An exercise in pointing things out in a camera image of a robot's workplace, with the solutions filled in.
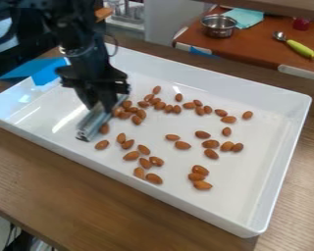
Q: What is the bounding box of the dish rack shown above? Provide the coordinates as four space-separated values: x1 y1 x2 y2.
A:
105 0 147 25

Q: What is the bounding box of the white tray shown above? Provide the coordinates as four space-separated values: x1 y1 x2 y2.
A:
0 42 314 239

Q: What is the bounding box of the silver metal bar tool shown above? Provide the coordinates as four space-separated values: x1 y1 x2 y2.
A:
74 93 131 142

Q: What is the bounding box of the brown side table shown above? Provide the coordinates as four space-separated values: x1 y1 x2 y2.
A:
171 5 314 82

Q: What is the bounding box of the blue cloth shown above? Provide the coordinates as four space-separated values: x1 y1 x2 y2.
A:
220 7 266 30

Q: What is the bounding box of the spoon with yellow-green handle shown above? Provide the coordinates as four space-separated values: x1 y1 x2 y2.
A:
271 30 314 60

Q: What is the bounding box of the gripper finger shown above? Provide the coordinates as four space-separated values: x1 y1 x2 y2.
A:
97 89 124 114
74 86 102 111

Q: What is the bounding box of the pile of brown bits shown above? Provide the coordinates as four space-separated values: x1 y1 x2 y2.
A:
92 85 256 191

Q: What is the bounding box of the red toy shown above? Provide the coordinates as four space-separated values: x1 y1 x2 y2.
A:
291 17 312 32

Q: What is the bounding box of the silver pot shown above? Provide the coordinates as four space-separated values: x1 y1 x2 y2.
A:
200 14 238 39

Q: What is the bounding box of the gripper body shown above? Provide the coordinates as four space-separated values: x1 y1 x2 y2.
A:
53 48 132 96

